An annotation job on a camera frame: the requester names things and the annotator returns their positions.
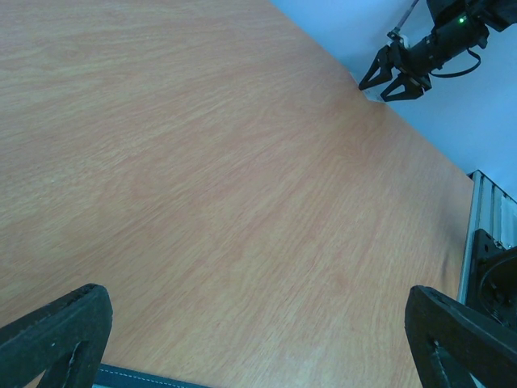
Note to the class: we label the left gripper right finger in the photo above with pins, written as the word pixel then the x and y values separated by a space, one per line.
pixel 455 346

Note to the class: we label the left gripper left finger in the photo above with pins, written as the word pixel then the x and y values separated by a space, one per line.
pixel 62 342

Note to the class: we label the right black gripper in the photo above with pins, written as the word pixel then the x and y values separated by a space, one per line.
pixel 412 81

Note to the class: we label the blue card holder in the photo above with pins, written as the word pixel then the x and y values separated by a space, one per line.
pixel 113 376

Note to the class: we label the white blossom credit card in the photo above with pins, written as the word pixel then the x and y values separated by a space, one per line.
pixel 373 96

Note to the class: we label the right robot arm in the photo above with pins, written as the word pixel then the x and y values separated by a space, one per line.
pixel 458 27

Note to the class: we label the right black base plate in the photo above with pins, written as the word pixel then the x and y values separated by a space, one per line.
pixel 491 288

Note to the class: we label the aluminium front rail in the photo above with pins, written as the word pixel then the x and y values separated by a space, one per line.
pixel 492 210

